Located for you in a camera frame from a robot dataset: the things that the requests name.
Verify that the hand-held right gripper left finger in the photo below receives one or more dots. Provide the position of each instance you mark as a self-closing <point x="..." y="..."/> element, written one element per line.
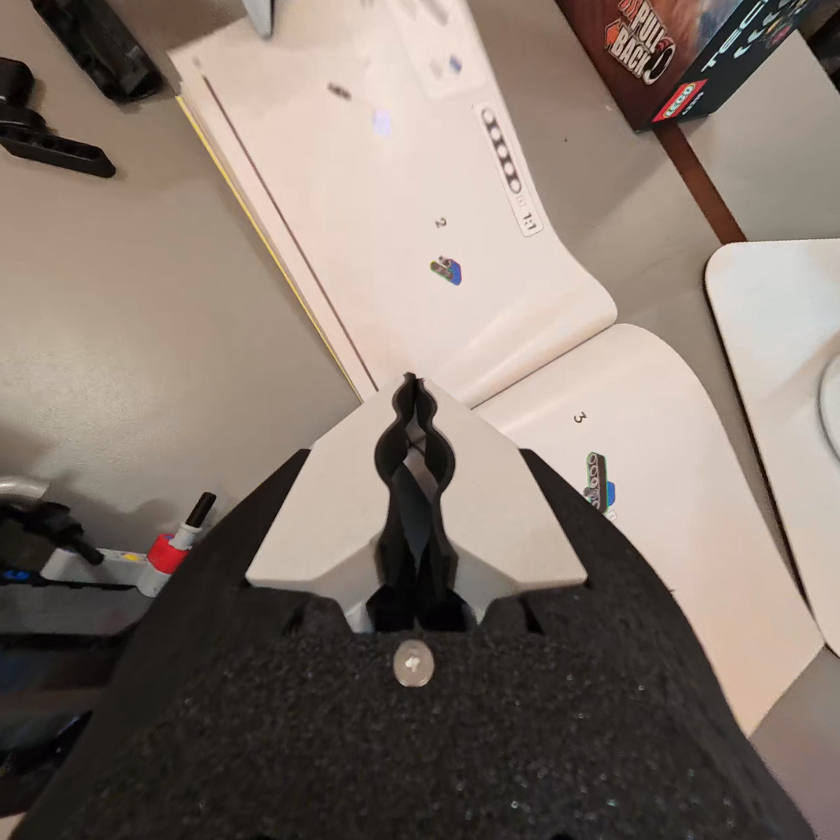
<point x="328" y="512"/>

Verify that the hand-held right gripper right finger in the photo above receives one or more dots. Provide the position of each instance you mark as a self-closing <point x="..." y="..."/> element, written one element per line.
<point x="499" y="518"/>

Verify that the lego truck model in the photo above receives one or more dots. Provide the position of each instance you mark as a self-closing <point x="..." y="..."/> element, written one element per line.
<point x="164" y="554"/>

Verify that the lego instruction booklet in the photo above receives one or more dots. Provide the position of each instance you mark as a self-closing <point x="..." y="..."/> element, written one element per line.
<point x="394" y="197"/>

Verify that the lego set box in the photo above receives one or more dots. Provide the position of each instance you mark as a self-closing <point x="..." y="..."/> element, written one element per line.
<point x="656" y="65"/>

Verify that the black lego panel piece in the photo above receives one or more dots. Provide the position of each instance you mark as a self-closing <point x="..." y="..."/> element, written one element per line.
<point x="98" y="46"/>

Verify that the wooden document stand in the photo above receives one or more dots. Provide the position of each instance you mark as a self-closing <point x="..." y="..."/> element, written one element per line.
<point x="761" y="328"/>

